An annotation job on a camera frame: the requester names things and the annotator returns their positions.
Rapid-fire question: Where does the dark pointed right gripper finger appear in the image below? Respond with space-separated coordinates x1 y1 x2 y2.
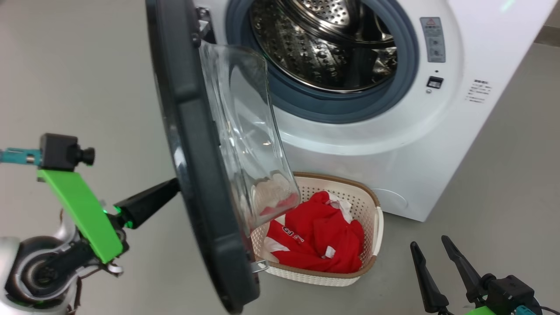
409 241 451 314
441 235 484 303

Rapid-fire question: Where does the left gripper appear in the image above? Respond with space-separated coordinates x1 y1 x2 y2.
104 177 181 255

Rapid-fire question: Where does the black round glass washer door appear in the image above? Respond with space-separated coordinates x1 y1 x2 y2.
146 0 302 315

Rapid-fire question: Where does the red jersey garment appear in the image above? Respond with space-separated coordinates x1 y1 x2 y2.
265 191 365 274

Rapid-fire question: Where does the cream perforated laundry basket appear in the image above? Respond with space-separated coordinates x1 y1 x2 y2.
249 172 385 287

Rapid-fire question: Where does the white front-load washing machine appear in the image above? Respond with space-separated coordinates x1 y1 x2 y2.
192 0 559 222

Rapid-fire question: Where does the grey warning sticker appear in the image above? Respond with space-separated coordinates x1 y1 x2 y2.
420 17 446 63

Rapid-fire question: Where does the green left camera bracket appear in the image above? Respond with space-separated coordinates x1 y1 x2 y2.
37 169 124 264

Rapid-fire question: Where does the teal right camera cable plug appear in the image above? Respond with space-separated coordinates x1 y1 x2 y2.
516 306 560 315

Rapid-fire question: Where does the teal camera cable plug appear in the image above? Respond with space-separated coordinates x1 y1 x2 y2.
516 306 560 315
0 147 42 166

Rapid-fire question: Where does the teal left camera cable plug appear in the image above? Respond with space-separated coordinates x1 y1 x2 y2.
0 147 42 166

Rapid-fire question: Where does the grey wall baseboard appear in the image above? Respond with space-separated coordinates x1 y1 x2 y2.
534 24 560 48

